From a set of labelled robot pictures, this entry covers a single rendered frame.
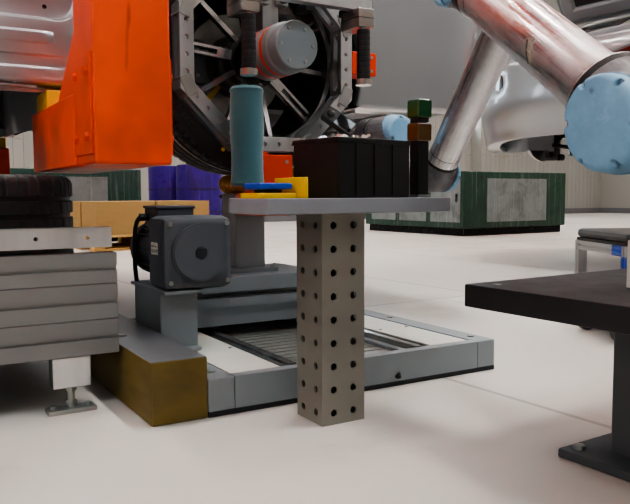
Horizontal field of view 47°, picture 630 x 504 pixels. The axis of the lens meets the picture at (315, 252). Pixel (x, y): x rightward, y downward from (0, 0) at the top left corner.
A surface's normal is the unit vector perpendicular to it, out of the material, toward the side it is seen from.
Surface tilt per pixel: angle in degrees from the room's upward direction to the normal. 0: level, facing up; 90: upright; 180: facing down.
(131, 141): 90
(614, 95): 94
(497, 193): 90
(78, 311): 90
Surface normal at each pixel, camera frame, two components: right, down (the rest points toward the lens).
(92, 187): 0.55, 0.07
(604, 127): -0.91, 0.11
